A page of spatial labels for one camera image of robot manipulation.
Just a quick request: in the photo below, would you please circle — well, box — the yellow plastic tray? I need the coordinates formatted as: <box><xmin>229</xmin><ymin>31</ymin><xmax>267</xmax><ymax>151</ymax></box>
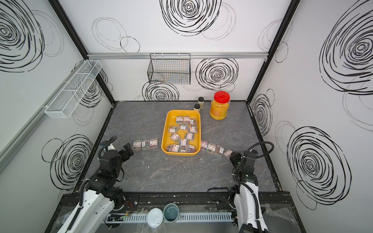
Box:
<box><xmin>161</xmin><ymin>110</ymin><xmax>202</xmax><ymax>156</ymax></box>

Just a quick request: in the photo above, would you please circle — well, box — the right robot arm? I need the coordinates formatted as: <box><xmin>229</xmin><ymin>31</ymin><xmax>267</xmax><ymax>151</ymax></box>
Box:
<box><xmin>230</xmin><ymin>149</ymin><xmax>269</xmax><ymax>233</ymax></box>

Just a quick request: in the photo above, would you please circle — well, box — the red lid corn jar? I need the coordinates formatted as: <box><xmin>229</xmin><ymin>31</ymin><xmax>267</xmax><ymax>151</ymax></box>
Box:
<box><xmin>209</xmin><ymin>91</ymin><xmax>230</xmax><ymax>120</ymax></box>

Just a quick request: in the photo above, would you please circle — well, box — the paper clip box table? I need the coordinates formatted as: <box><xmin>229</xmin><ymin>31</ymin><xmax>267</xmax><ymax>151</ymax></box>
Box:
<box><xmin>206</xmin><ymin>143</ymin><xmax>217</xmax><ymax>154</ymax></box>
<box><xmin>150</xmin><ymin>138</ymin><xmax>158</xmax><ymax>149</ymax></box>

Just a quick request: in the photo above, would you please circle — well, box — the black wire basket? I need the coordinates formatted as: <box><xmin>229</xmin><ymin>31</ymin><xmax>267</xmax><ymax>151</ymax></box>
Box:
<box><xmin>147</xmin><ymin>53</ymin><xmax>191</xmax><ymax>84</ymax></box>

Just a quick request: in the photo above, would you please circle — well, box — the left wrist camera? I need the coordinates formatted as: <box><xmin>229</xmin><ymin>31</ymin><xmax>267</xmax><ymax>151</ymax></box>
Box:
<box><xmin>100</xmin><ymin>140</ymin><xmax>115</xmax><ymax>152</ymax></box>

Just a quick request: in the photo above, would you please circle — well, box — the teal cup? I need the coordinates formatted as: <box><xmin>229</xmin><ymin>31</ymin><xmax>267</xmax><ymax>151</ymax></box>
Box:
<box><xmin>163</xmin><ymin>203</ymin><xmax>180</xmax><ymax>223</ymax></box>

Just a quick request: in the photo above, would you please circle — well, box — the white mesh wall shelf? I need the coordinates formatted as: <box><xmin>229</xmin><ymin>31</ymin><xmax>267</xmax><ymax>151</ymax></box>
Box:
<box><xmin>44</xmin><ymin>60</ymin><xmax>103</xmax><ymax>118</ymax></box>

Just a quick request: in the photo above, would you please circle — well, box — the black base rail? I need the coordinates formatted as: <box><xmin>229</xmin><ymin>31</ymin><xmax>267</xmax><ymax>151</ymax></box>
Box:
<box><xmin>56</xmin><ymin>190</ymin><xmax>293</xmax><ymax>211</ymax></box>

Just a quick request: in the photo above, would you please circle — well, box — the paper clip box in tray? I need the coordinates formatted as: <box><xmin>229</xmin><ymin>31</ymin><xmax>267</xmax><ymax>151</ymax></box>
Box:
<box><xmin>176</xmin><ymin>116</ymin><xmax>184</xmax><ymax>124</ymax></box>

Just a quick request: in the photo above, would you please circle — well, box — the white slotted cable duct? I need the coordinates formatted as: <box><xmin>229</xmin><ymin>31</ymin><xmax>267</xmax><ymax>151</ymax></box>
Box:
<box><xmin>105</xmin><ymin>212</ymin><xmax>234</xmax><ymax>224</ymax></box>

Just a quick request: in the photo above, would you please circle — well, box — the black corrugated cable right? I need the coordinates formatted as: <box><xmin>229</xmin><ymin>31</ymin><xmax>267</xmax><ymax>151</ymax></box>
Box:
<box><xmin>233</xmin><ymin>141</ymin><xmax>275</xmax><ymax>233</ymax></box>

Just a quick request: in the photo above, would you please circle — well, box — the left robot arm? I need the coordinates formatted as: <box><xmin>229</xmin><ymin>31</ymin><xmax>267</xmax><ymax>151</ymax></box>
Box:
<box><xmin>58</xmin><ymin>143</ymin><xmax>134</xmax><ymax>233</ymax></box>

